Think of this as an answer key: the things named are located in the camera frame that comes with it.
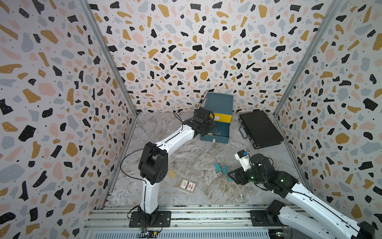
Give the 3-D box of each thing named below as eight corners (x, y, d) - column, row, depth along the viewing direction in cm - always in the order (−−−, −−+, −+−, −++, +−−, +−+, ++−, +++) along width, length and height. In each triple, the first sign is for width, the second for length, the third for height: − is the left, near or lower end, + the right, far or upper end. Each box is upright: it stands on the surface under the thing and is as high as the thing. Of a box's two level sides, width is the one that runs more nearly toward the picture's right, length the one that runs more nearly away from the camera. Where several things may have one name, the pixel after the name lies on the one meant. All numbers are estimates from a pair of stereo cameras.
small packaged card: (178, 189, 86) (177, 188, 84) (182, 178, 90) (181, 177, 88) (193, 194, 84) (193, 192, 82) (197, 183, 88) (197, 181, 86)
